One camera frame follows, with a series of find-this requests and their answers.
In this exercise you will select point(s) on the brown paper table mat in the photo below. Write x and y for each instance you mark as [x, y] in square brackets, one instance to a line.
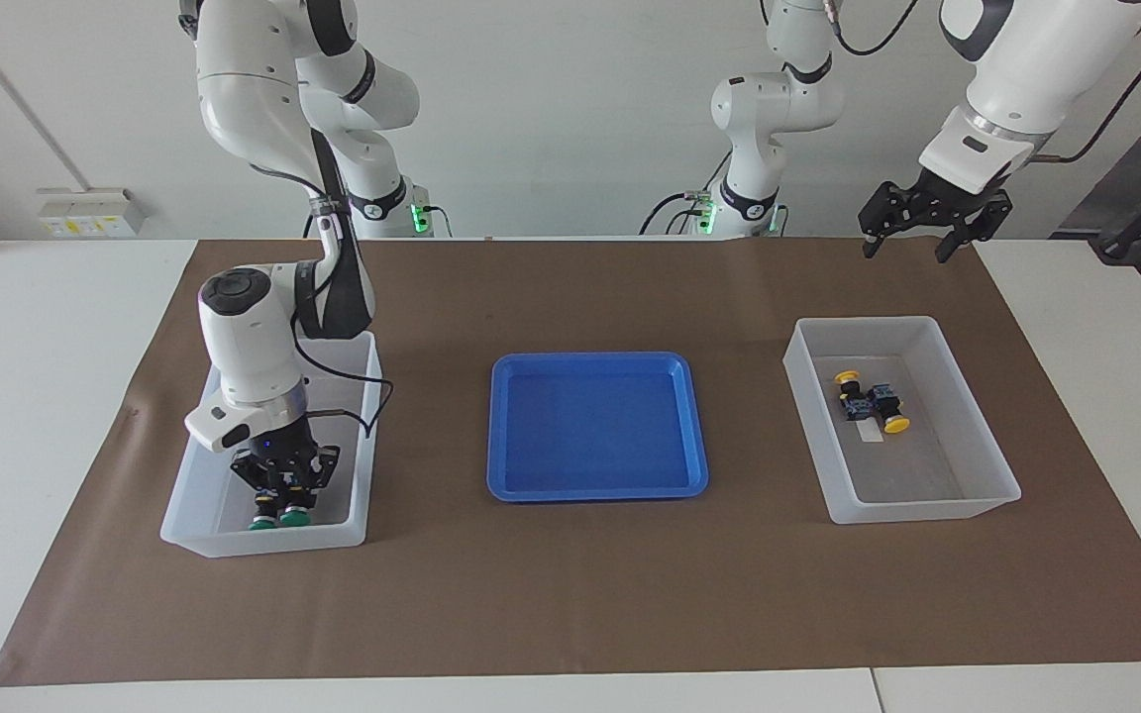
[570, 594]

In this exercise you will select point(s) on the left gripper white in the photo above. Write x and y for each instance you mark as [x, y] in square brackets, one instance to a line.
[977, 153]

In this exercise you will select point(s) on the blue plastic tray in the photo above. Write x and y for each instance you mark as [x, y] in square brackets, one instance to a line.
[595, 426]

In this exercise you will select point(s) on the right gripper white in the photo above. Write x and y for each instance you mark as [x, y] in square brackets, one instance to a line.
[229, 428]

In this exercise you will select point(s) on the white wall socket box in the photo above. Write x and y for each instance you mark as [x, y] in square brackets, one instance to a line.
[85, 213]

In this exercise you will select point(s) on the small white label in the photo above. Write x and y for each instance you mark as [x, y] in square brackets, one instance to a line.
[871, 434]

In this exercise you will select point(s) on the translucent white plastic box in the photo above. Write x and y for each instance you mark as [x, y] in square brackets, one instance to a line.
[234, 540]
[927, 485]

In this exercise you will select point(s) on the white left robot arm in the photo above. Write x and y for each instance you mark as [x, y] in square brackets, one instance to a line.
[778, 109]

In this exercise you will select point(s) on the yellow push button switch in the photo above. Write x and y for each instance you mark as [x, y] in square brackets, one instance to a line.
[895, 425]
[846, 377]

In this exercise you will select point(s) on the green push button switch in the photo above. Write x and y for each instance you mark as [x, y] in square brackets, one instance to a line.
[295, 516]
[260, 523]

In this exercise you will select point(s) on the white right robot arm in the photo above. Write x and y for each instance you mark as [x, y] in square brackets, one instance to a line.
[244, 337]

